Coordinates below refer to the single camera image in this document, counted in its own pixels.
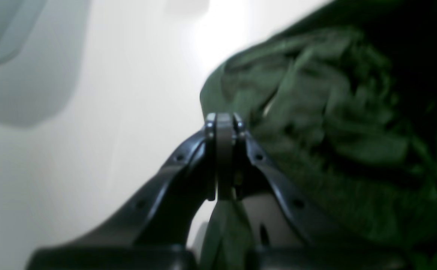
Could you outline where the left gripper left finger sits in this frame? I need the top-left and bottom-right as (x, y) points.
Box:
(27, 113), (217, 270)

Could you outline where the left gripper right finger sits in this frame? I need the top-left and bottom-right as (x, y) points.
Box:
(233, 114), (410, 270)

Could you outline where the dark green t-shirt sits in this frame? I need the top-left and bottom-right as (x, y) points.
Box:
(200, 0), (437, 270)

